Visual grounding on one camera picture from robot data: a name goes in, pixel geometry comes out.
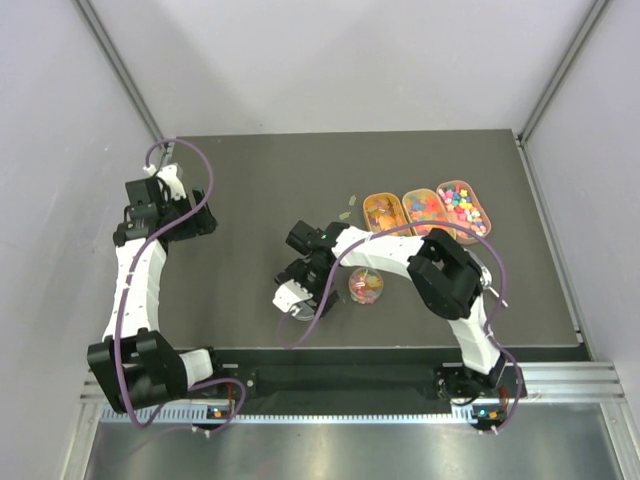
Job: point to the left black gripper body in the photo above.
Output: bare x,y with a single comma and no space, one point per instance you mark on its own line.
198,220

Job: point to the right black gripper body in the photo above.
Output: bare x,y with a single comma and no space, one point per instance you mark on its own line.
312,277

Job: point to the orange tray yellow gummies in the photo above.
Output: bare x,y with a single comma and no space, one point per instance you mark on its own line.
383,212

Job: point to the pink tray colourful candies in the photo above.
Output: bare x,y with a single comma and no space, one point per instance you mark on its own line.
463,208

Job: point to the silver metal scoop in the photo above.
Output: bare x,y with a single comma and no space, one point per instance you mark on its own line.
492,287

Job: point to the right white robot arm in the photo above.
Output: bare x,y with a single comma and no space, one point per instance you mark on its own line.
449,279

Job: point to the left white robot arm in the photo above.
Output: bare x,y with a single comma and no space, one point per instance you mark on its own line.
134,364

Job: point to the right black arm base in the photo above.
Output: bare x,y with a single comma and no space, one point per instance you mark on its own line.
457,382

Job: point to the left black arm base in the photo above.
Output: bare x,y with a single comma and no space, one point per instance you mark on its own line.
199,377

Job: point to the clear round lid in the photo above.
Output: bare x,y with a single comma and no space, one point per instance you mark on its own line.
303,313

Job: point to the clear round jar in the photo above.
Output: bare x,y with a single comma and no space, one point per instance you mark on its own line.
365,285

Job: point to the black base crossbar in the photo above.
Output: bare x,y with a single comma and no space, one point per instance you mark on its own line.
270,379

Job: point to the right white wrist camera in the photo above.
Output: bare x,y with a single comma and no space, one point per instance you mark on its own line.
289,294

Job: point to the left aluminium frame post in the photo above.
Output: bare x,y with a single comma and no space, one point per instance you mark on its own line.
110,52

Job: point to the aluminium frame post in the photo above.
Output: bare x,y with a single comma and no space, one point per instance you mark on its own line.
110,52
587,25

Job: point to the aluminium front rail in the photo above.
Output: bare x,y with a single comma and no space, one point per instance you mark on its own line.
559,381

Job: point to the right aluminium frame post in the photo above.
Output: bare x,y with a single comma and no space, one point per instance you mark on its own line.
587,25

